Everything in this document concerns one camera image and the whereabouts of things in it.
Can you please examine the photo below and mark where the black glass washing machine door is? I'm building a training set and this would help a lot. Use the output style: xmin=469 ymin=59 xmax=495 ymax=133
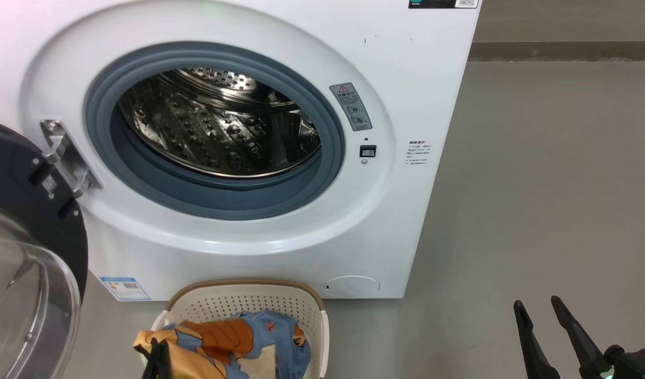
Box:
xmin=0 ymin=118 xmax=89 ymax=379

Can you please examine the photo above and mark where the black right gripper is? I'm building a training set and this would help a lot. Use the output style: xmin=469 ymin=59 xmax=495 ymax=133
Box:
xmin=513 ymin=296 xmax=645 ymax=379

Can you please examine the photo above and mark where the grey warning sticker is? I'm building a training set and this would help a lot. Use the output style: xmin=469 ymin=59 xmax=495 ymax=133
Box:
xmin=330 ymin=83 xmax=373 ymax=132

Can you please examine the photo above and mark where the silver metal door hinge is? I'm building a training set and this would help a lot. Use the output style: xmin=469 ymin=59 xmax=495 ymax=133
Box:
xmin=40 ymin=119 xmax=103 ymax=198

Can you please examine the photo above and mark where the blue cartoon print garment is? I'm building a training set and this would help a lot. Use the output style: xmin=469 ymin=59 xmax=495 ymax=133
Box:
xmin=162 ymin=311 xmax=312 ymax=379

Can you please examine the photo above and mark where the grey rubber door gasket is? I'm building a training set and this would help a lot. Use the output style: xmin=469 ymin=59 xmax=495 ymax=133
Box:
xmin=84 ymin=42 xmax=347 ymax=221

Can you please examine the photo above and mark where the cream orange cartoon garment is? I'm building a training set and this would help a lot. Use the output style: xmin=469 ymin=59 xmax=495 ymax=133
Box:
xmin=133 ymin=318 xmax=278 ymax=379

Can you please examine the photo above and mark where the white front-load washing machine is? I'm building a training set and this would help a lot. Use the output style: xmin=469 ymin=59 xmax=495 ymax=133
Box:
xmin=0 ymin=0 xmax=482 ymax=301

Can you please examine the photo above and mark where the blue energy label sticker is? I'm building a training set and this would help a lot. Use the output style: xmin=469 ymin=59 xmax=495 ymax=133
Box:
xmin=100 ymin=276 xmax=152 ymax=302

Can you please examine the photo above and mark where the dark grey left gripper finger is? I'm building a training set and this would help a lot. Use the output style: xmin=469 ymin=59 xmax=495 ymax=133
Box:
xmin=158 ymin=342 xmax=172 ymax=379
xmin=143 ymin=338 xmax=159 ymax=379

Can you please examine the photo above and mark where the cream perforated laundry basket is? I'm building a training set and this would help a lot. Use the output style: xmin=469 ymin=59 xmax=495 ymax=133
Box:
xmin=151 ymin=279 xmax=330 ymax=379

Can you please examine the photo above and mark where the stainless steel perforated drum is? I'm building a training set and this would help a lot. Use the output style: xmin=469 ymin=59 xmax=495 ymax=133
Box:
xmin=117 ymin=67 xmax=322 ymax=179

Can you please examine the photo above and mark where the round white filter cover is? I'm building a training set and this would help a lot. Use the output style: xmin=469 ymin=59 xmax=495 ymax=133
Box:
xmin=324 ymin=275 xmax=381 ymax=299

